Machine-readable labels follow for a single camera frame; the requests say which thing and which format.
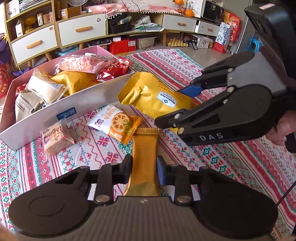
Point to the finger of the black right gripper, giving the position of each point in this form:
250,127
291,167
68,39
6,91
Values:
216,75
236,114

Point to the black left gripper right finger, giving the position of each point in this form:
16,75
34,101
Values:
182,179

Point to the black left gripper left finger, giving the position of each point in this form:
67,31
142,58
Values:
104,178

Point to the golden slim snack bar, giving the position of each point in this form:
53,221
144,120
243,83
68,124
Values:
143,180

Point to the large yellow snack bag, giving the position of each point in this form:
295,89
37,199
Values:
152,97

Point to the white snack packet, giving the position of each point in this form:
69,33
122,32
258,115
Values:
27,103

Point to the clear bread packet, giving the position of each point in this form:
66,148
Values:
44,87

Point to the person right hand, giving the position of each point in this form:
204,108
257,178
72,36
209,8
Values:
286,125

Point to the white orange cracker packet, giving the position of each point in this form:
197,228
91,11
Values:
116,123

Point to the patterned woven rug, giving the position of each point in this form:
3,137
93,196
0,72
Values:
259,164

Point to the small biscuit pack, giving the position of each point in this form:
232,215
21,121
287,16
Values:
56,138

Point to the red candy packet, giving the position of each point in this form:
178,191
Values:
114,70

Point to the red box under cabinet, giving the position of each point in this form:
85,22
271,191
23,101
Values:
122,46

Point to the long low tv cabinet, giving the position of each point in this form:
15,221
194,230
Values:
166,23

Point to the pink snack packet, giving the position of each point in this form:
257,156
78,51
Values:
88,63

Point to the red round snack tub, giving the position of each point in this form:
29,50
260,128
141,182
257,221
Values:
5,79

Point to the purple hat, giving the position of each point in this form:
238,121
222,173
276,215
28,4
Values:
5,52

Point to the wooden white drawer cabinet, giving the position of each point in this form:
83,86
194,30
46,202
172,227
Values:
43,27

